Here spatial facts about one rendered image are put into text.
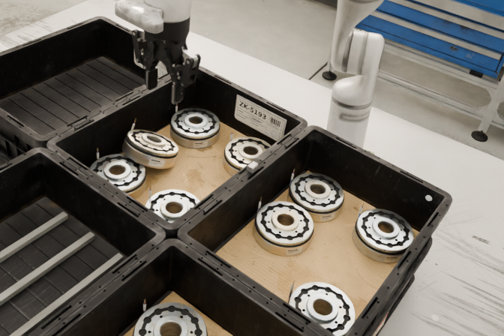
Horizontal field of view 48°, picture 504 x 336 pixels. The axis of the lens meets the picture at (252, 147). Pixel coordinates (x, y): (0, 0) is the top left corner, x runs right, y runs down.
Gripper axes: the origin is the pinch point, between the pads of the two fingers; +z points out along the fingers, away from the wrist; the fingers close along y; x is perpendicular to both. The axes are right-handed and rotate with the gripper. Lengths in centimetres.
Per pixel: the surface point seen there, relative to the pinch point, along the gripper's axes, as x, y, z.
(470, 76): -194, -11, 68
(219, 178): -6.2, -9.5, 18.6
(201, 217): 12.0, -20.2, 9.0
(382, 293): 5.1, -48.3, 9.2
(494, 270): -37, -60, 32
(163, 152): 0.8, -1.3, 13.2
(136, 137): 1.9, 5.0, 12.6
